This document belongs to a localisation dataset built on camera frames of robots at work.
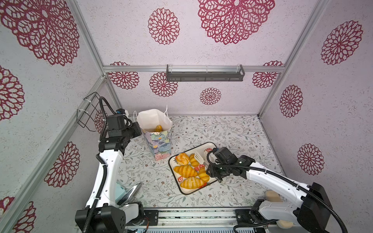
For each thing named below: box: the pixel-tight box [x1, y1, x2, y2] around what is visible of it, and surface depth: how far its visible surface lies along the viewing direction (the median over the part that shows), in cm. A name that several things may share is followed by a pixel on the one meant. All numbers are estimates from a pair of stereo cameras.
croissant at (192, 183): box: [180, 176, 207, 190], surface depth 83 cm
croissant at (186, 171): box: [173, 165, 199, 179], surface depth 88 cm
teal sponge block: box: [115, 181, 127, 201], surface depth 81 cm
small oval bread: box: [188, 153, 200, 168], surface depth 93 cm
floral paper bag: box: [133, 105, 173, 162], surface depth 89 cm
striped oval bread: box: [198, 166, 210, 183], surface depth 86 cm
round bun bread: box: [175, 152, 190, 166], surface depth 93 cm
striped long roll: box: [154, 124, 163, 133], surface depth 102 cm
